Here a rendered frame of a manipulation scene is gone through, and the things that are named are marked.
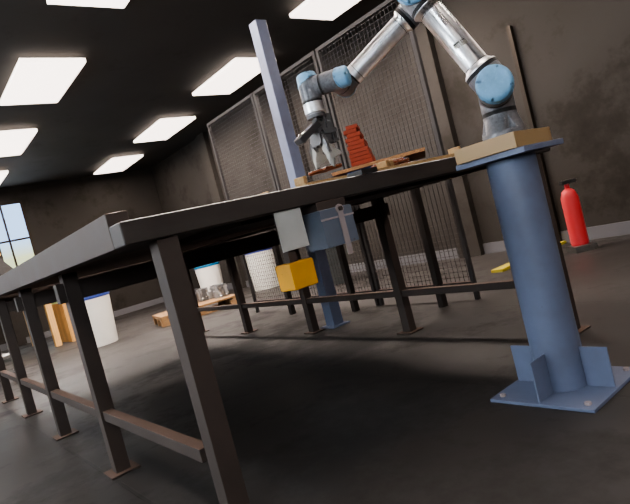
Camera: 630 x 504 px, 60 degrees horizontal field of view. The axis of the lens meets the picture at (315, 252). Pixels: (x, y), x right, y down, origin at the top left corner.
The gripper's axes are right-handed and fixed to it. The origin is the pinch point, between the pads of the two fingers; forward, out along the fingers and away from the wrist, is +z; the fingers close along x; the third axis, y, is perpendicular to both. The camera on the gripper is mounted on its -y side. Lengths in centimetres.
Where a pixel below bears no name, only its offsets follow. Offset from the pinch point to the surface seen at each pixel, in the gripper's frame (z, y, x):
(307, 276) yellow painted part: 33, -34, -27
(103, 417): 73, -87, 74
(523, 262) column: 50, 43, -41
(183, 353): 43, -75, -27
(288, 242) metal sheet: 22.3, -35.8, -24.8
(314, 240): 23.9, -24.1, -20.1
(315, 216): 16.7, -23.7, -23.6
